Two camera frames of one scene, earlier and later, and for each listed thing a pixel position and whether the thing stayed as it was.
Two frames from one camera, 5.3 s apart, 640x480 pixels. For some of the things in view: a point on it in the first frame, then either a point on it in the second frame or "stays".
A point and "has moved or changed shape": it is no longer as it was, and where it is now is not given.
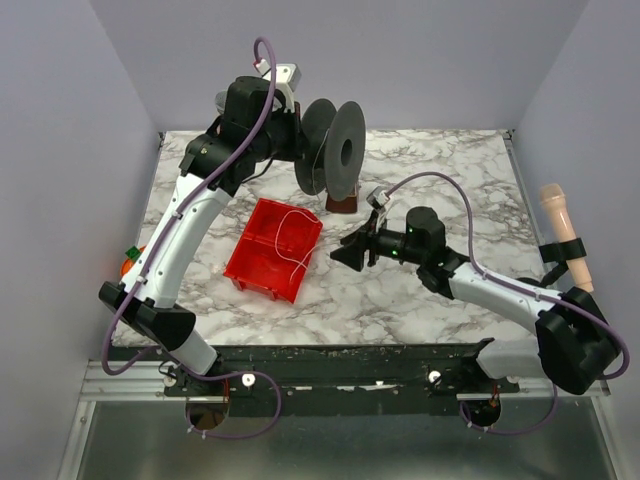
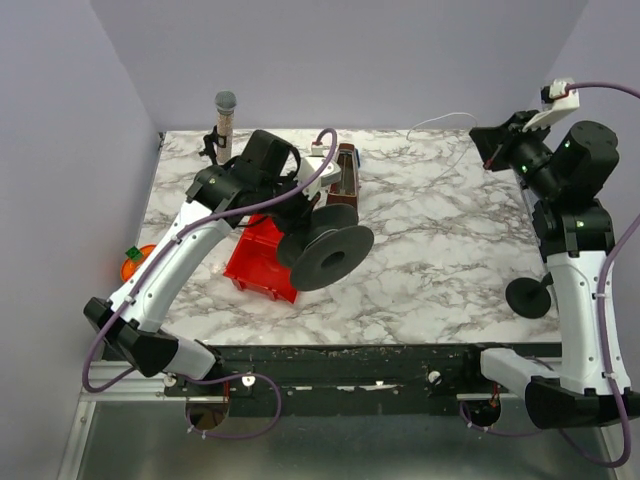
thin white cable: (292, 260) has moved or changed shape
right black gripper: (372, 246) → (489, 145)
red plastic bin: (274, 248) stays
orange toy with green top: (132, 253) stays
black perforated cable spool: (334, 152) → (328, 250)
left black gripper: (295, 133) → (304, 211)
